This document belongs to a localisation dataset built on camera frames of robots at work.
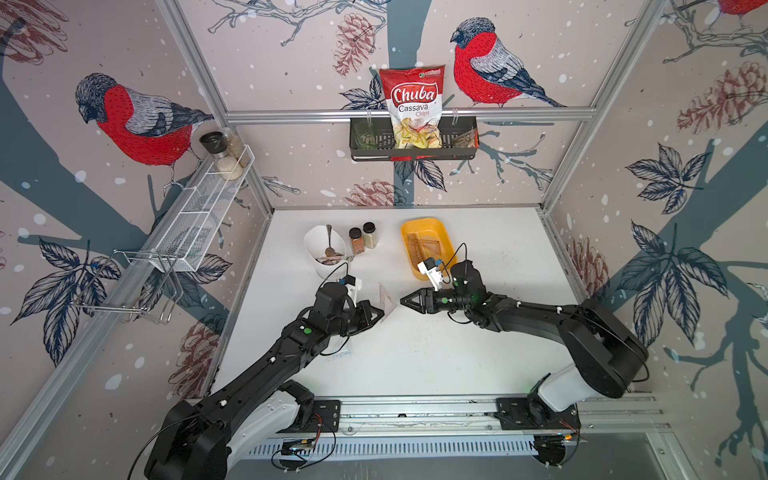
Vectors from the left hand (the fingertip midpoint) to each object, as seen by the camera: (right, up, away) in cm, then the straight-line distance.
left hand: (389, 309), depth 78 cm
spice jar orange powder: (-11, +15, +26) cm, 32 cm away
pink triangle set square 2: (+16, +15, +32) cm, 38 cm away
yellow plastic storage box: (+16, +21, +32) cm, 42 cm away
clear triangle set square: (-13, -14, +7) cm, 20 cm away
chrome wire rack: (-51, +10, -20) cm, 56 cm away
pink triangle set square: (-1, 0, +5) cm, 5 cm away
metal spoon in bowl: (-21, +13, +23) cm, 34 cm away
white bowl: (-23, +18, +14) cm, 32 cm away
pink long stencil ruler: (+9, +14, +30) cm, 34 cm away
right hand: (+4, +1, +3) cm, 6 cm away
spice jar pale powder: (-7, +19, +25) cm, 33 cm away
